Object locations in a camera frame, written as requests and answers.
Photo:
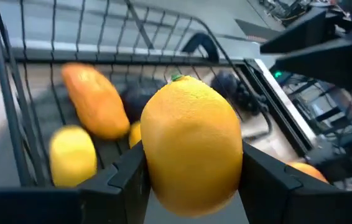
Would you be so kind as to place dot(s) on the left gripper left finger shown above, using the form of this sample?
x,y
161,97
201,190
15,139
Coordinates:
x,y
70,205

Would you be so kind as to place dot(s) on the orange mango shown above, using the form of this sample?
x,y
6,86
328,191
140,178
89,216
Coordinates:
x,y
95,99
306,170
135,135

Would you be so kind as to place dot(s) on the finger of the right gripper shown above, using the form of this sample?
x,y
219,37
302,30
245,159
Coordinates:
x,y
306,34
344,62

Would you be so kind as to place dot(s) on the dark purple round fruit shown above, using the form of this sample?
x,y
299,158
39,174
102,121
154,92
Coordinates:
x,y
135,99

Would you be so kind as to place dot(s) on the black frame clamp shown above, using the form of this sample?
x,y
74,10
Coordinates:
x,y
205,40

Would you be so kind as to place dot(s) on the yellow lemon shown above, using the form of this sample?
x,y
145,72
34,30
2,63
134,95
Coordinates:
x,y
191,146
71,155

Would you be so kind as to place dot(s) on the black grape bunch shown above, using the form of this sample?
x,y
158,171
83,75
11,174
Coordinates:
x,y
250,99

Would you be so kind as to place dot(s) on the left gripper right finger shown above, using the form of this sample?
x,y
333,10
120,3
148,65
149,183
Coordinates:
x,y
303,202

